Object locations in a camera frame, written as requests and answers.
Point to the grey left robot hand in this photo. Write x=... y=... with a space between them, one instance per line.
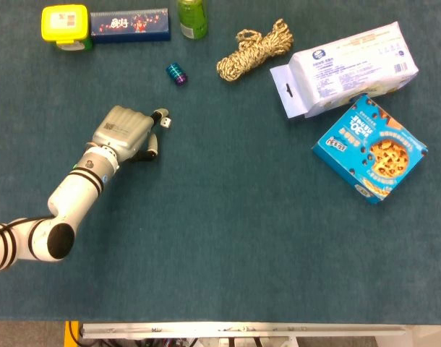
x=128 y=132

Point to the green beverage can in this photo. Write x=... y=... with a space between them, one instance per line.
x=192 y=18

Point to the blue purple ribbed cylinder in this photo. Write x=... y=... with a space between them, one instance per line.
x=176 y=73

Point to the aluminium frame rail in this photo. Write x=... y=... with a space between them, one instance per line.
x=242 y=330

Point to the yellow lidded container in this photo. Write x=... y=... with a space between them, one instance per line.
x=66 y=25

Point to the blue cookie box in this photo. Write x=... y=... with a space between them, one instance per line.
x=372 y=150

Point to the white wet wipes pack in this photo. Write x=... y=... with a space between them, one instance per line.
x=350 y=68

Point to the small white die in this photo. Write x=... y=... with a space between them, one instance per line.
x=166 y=122

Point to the green teal table mat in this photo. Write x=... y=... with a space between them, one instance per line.
x=242 y=235

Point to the long dark blue box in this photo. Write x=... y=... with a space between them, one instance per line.
x=130 y=24

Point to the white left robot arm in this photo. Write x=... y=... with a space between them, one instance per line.
x=61 y=213

